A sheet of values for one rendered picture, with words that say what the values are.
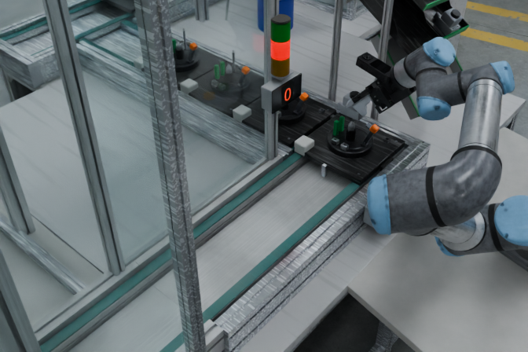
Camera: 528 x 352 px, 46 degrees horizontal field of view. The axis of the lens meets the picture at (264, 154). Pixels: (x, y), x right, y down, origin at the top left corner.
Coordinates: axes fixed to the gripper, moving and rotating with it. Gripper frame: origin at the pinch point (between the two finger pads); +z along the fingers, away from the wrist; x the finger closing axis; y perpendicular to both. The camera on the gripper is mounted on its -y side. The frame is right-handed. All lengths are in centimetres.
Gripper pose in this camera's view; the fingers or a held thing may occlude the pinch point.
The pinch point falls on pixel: (353, 99)
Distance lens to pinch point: 179.9
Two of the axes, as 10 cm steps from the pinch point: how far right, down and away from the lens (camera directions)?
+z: -4.8, 3.2, 8.2
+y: 5.7, 8.2, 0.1
